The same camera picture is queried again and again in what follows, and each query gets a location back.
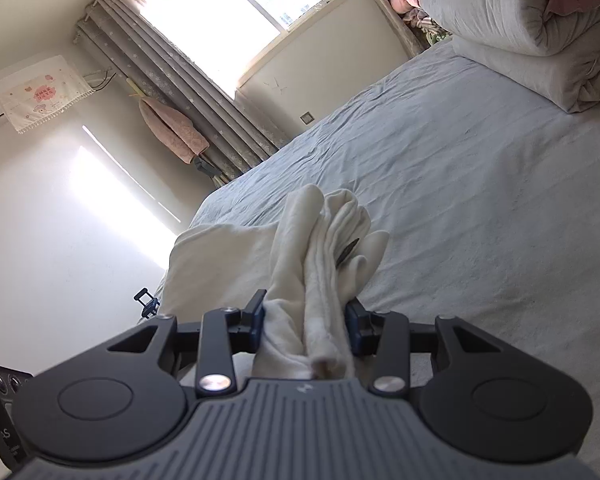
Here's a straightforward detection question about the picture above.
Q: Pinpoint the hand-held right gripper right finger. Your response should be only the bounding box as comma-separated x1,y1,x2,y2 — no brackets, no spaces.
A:
344,298,502,397

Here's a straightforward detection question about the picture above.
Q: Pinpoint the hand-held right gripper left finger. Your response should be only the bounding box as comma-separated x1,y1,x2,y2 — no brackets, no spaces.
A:
107,289,268,397

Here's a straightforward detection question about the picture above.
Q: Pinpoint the white printed sweatshirt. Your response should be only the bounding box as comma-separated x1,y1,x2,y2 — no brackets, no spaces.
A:
157,183,391,382

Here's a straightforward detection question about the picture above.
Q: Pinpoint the small black phone stand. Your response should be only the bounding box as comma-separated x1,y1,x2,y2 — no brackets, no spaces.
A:
133,287,161,320

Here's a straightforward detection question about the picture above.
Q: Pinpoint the dark hanging bag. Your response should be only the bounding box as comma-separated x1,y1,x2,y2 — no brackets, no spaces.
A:
193,155,221,181

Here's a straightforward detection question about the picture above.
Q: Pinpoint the hanging pink jacket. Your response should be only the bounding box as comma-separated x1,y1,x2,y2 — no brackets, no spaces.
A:
138,97,211,165

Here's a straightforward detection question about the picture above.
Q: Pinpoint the grey star-print curtain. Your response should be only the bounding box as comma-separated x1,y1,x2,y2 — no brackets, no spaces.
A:
74,0,294,190
352,0,431,59

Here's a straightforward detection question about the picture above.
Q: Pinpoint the window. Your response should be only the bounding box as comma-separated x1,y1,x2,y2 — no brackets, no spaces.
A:
134,0,359,101

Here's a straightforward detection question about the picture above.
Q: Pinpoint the air conditioner with printed cover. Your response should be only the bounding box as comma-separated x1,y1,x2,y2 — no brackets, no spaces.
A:
0,54,95,135

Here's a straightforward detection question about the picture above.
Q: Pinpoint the folded grey duvet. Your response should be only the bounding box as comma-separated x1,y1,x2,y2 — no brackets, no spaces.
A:
409,0,600,114

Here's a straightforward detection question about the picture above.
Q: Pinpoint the black cable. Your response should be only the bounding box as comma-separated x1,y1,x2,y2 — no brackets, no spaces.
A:
82,67,119,94

